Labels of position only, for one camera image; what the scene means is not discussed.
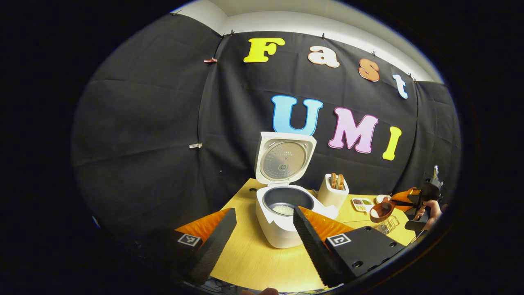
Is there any white rice cooker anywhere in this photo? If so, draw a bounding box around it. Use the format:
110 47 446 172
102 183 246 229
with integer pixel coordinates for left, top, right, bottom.
255 132 340 249

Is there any black backdrop cloth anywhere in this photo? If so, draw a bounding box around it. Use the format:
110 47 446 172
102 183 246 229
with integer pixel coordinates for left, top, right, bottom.
70 12 462 263

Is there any white toaster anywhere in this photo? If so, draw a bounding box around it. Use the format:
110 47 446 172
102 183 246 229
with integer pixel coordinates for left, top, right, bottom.
317 173 350 210

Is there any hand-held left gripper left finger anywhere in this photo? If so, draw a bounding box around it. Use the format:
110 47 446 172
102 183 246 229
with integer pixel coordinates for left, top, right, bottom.
137 208 237 286

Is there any brown wooden spoon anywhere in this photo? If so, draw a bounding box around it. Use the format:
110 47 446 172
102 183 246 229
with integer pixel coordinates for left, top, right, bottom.
369 197 415 223

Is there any white divided grain dish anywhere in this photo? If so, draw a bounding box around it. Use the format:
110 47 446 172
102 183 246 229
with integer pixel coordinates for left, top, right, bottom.
351 197 374 214

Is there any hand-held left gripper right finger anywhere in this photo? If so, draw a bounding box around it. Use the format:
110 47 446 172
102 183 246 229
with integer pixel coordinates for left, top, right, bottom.
292 206 406 288

